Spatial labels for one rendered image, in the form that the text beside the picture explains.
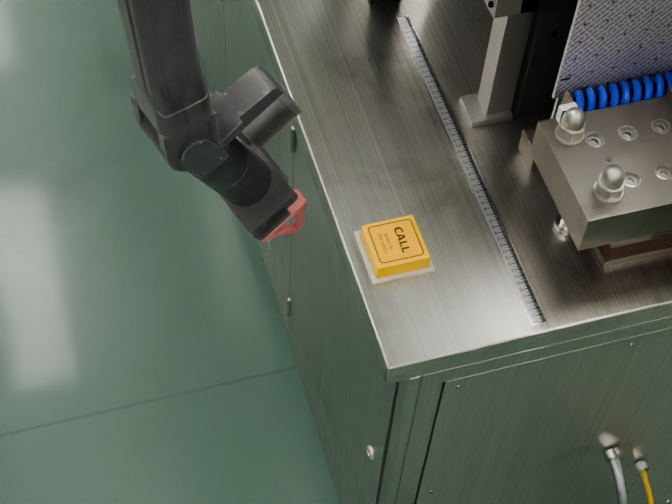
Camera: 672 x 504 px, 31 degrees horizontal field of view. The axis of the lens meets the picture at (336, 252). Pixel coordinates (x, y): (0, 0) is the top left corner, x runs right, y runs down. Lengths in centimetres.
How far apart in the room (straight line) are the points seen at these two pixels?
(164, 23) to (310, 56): 72
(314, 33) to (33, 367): 105
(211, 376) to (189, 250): 31
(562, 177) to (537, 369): 26
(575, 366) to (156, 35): 81
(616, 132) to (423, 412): 43
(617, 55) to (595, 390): 47
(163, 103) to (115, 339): 146
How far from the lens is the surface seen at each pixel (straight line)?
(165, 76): 111
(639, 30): 156
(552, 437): 184
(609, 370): 170
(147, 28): 106
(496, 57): 163
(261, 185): 130
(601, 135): 155
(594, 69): 158
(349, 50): 178
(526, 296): 154
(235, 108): 122
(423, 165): 165
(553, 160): 152
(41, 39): 310
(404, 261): 152
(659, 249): 161
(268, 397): 246
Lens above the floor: 217
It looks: 55 degrees down
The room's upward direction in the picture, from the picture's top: 4 degrees clockwise
